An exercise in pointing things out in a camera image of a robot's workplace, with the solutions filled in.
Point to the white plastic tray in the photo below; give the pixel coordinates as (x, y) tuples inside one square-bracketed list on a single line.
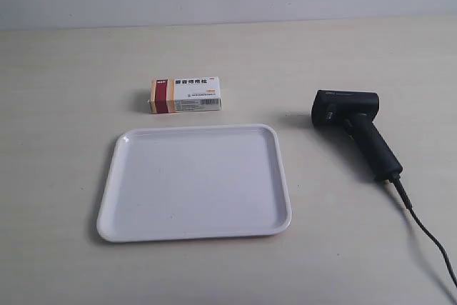
[(204, 182)]

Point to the white red medicine box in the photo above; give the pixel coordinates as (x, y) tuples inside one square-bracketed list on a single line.
[(185, 95)]

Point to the black barcode scanner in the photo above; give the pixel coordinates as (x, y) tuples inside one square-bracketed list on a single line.
[(354, 112)]

